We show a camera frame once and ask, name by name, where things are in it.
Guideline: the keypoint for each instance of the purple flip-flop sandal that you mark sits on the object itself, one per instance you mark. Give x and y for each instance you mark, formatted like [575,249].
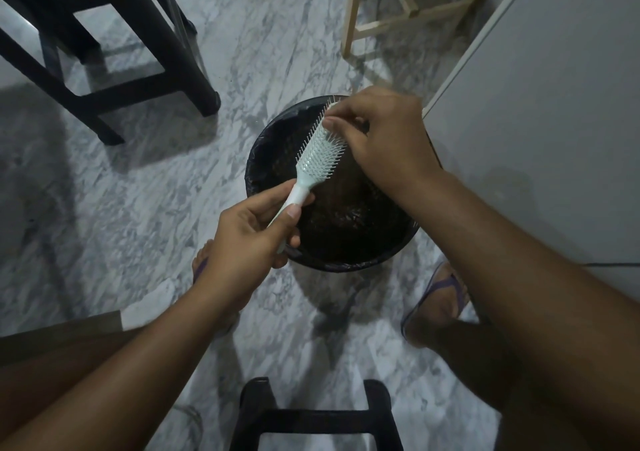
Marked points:
[450,285]

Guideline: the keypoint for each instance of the black bin liner bag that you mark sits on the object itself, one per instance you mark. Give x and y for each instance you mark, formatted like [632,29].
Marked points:
[280,135]

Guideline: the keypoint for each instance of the person's right foot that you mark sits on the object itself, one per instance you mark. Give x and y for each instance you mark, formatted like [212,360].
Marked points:
[432,310]

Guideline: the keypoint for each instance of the tall black wooden stool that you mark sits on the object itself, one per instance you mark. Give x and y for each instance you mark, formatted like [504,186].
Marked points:
[150,30]

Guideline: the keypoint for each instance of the person's left leg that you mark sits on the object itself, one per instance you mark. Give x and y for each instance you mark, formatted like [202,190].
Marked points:
[45,380]

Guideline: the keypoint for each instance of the person's right forearm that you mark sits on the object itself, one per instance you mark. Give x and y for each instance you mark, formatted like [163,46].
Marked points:
[525,290]

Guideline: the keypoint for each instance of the black round trash bin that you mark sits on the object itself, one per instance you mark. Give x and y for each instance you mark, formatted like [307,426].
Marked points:
[350,235]

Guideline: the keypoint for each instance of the person's left hand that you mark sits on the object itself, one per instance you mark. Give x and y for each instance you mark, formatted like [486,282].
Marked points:
[240,250]

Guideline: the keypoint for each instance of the white cabinet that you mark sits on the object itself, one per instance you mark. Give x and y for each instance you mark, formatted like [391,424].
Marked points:
[550,90]

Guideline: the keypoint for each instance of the low black wooden stool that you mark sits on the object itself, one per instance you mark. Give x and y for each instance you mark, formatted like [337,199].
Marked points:
[310,420]

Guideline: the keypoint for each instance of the white vented hairbrush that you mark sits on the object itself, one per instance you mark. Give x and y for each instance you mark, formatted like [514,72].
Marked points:
[317,160]

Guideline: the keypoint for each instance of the person's right hand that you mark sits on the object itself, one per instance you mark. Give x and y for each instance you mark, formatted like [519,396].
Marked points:
[395,145]

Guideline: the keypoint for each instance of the light wooden stool frame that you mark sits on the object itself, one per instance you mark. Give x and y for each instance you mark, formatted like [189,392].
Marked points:
[415,14]

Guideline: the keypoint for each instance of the person's right leg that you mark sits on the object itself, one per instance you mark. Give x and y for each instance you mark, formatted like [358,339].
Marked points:
[480,365]

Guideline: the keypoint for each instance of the person's left forearm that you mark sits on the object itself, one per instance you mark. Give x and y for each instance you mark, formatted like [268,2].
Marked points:
[140,370]

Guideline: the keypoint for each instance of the person's left thumb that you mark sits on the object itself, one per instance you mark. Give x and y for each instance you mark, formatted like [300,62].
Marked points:
[286,225]

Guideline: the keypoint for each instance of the person's leg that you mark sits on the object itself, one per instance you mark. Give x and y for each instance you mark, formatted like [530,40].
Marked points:
[480,365]
[45,380]

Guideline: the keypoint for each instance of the person's right thumb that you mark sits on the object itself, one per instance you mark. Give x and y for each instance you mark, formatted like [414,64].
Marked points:
[345,133]

